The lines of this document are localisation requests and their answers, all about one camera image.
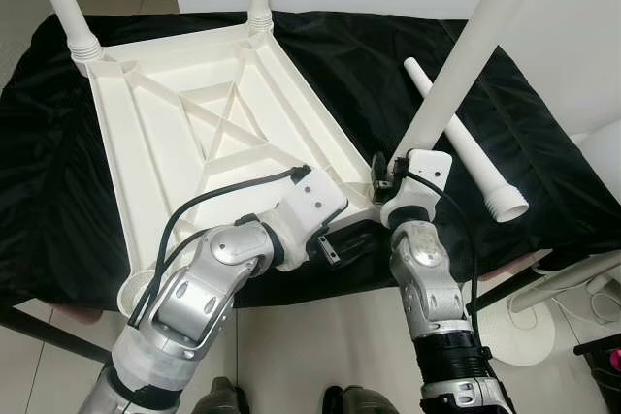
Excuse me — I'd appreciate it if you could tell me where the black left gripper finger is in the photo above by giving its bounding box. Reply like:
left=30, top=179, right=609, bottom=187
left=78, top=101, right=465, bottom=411
left=340, top=222, right=385, bottom=250

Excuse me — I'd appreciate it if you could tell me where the white plastic children table top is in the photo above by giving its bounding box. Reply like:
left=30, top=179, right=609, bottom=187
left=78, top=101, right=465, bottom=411
left=73, top=21, right=384, bottom=318

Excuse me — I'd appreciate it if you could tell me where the black metal table leg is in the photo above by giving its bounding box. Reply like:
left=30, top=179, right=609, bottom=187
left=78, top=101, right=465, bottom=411
left=0, top=305, right=113, bottom=368
left=466, top=259, right=546, bottom=316

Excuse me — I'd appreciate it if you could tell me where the black cloth table cover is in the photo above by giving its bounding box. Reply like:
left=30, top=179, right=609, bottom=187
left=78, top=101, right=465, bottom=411
left=0, top=12, right=621, bottom=308

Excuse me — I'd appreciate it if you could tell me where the grey robot right leg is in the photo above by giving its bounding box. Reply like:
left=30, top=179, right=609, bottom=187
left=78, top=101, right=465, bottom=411
left=323, top=387, right=399, bottom=414

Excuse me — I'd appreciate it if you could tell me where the grey robot leg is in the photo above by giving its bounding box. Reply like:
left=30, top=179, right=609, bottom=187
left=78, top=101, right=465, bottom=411
left=194, top=380, right=248, bottom=414
left=323, top=387, right=399, bottom=414

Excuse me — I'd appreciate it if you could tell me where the white standing fan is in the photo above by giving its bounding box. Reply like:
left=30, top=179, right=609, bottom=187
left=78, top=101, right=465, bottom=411
left=485, top=123, right=621, bottom=366

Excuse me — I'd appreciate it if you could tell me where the grey robot left leg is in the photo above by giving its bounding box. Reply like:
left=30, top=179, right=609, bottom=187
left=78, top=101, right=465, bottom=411
left=194, top=380, right=248, bottom=414

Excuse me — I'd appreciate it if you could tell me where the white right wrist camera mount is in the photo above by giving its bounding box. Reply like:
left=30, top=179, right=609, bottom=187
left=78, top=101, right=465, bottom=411
left=380, top=149, right=454, bottom=231

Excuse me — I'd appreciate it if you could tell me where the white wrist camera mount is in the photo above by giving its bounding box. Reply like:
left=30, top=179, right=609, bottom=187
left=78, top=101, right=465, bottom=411
left=380, top=149, right=454, bottom=231
left=277, top=167, right=350, bottom=250

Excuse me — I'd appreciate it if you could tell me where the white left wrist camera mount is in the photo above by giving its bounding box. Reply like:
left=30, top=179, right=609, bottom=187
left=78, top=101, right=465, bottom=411
left=277, top=167, right=350, bottom=250

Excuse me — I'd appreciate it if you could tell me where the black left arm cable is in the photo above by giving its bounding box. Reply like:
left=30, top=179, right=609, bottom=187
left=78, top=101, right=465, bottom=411
left=136, top=167, right=311, bottom=328

